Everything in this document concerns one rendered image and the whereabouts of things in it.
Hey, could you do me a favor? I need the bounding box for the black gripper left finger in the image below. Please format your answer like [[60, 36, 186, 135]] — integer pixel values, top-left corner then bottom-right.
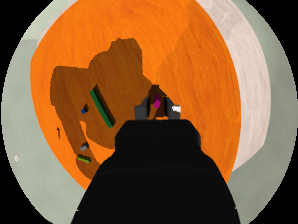
[[134, 97, 150, 120]]

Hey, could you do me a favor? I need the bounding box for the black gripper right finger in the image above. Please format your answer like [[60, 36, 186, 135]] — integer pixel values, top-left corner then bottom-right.
[[164, 97, 181, 119]]

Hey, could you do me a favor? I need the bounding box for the magenta rod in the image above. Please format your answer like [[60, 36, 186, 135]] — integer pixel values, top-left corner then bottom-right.
[[154, 95, 160, 108]]

